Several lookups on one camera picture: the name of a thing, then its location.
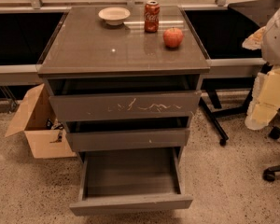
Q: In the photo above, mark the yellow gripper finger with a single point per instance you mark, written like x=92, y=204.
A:
x=265, y=100
x=254, y=41

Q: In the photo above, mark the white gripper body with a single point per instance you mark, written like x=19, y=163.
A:
x=277, y=42

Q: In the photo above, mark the red apple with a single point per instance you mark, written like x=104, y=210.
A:
x=172, y=37

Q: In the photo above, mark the grey drawer cabinet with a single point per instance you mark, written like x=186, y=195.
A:
x=90, y=57

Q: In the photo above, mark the grey top drawer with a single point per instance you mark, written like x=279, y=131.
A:
x=116, y=106

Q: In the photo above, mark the grey drawer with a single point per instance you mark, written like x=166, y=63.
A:
x=130, y=181
x=134, y=139
x=116, y=106

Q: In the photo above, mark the grey bottom drawer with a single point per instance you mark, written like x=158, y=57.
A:
x=130, y=181

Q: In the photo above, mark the grey middle drawer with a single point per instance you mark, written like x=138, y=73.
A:
x=134, y=139

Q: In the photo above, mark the black rolling stand table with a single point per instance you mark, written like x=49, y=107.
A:
x=222, y=34

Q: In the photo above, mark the black office chair base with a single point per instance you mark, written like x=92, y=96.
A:
x=270, y=162

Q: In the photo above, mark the red cola can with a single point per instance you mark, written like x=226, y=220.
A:
x=151, y=16

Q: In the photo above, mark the white ceramic bowl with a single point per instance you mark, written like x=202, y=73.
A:
x=114, y=15

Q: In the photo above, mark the open cardboard box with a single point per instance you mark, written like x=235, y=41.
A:
x=31, y=118

